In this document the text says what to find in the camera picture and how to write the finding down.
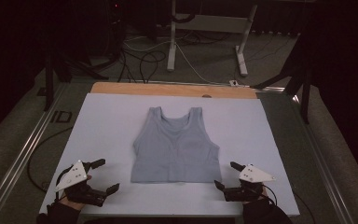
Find white floor cable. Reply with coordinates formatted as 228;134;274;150
123;36;231;86

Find grey-blue crop tank top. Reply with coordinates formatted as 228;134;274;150
130;106;223;184

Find wooden table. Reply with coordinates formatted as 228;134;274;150
89;81;258;100

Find black looped floor cables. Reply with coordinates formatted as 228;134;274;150
117;49;168;84

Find person's right hand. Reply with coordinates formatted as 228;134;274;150
242;189;269;206

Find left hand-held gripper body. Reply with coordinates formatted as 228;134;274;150
54;160;108;208

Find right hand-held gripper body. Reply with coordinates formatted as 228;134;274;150
223;163;277;203

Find black metal stand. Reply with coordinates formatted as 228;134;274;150
251;34;312;125
42;46;110;112

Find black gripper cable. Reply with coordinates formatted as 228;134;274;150
262;184;279;207

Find thin black floor cable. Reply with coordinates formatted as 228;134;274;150
26;125;75;193

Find person's left hand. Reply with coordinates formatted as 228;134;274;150
58;197;87;212

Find white metal desk frame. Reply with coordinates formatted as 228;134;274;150
166;0;259;77

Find long metal floor rail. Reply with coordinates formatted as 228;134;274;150
292;94;355;224
0;82;70;224

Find pale blue table mat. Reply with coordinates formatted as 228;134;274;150
39;92;301;217

